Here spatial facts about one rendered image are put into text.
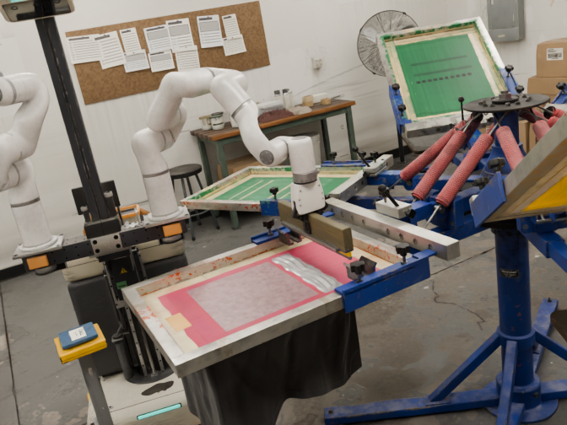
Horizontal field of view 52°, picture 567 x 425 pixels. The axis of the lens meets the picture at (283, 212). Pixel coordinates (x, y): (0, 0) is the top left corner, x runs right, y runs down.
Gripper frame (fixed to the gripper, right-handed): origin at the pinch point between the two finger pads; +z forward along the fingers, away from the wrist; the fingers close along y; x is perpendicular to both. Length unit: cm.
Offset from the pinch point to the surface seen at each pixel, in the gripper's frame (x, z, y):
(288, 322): 29.6, 11.5, 26.8
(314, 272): 4.6, 13.5, 4.2
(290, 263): -7.4, 13.4, 6.2
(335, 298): 29.5, 10.3, 12.0
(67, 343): -8, 13, 79
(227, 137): -320, 28, -100
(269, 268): -10.8, 14.1, 12.6
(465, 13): -350, -35, -415
